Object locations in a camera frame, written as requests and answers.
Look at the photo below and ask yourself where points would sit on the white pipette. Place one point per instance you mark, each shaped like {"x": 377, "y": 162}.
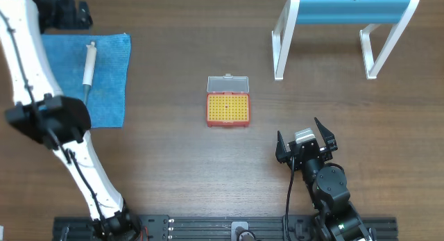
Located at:
{"x": 89, "y": 65}

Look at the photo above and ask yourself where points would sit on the mounting rail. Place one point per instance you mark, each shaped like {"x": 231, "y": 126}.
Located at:
{"x": 208, "y": 228}

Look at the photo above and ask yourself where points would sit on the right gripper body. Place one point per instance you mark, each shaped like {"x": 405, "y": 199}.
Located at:
{"x": 308, "y": 150}

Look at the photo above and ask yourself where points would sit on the red and yellow tip box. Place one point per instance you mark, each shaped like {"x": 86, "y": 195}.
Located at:
{"x": 228, "y": 109}

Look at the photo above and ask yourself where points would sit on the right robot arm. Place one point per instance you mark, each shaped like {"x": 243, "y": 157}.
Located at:
{"x": 331, "y": 185}

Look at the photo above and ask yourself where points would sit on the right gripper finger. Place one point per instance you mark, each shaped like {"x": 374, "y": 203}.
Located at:
{"x": 281, "y": 149}
{"x": 326, "y": 135}

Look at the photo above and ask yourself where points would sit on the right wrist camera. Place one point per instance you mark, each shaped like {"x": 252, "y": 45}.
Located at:
{"x": 304, "y": 135}

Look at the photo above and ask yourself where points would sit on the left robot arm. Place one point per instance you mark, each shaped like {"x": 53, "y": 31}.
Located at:
{"x": 31, "y": 60}

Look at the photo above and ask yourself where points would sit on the white and blue stand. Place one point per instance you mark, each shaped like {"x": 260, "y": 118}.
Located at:
{"x": 347, "y": 10}

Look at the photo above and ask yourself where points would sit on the blue cloth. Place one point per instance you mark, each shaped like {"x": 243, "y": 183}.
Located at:
{"x": 111, "y": 77}

